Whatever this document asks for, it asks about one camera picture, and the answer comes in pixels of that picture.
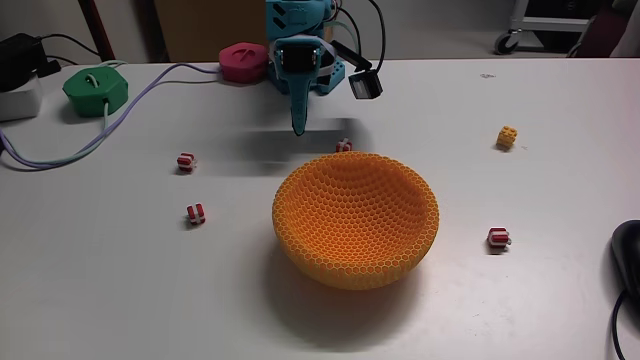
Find yellow honeycomb basket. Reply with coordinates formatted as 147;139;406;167
271;150;441;292

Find yellow studded cube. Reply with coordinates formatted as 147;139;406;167
495;125;519;150

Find pink octagonal box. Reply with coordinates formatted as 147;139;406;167
218;42;271;85

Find brown wooden panel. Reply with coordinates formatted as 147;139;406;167
152;0;271;64

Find green octagonal box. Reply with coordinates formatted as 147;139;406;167
62;66;130;119

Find red pole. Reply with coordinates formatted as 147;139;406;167
77;0;117;62

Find white rolling cart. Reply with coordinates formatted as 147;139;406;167
493;0;599;56

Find white box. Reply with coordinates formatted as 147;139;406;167
0;74;44;123

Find black power adapter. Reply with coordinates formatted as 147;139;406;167
0;32;62;94

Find dark red chair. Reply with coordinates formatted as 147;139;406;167
574;4;640;59

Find black computer mouse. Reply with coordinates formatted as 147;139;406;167
610;219;640;301

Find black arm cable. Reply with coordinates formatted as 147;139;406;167
333;3;363;55

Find black camera cable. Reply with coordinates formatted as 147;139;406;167
367;0;387;72

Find purple cable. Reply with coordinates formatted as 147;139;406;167
0;62;222;171

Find light green cable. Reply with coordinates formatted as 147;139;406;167
0;99;111;169

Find black adapter cable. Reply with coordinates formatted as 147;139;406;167
38;32;102;57

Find black mouse cable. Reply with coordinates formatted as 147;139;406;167
611;289;632;360

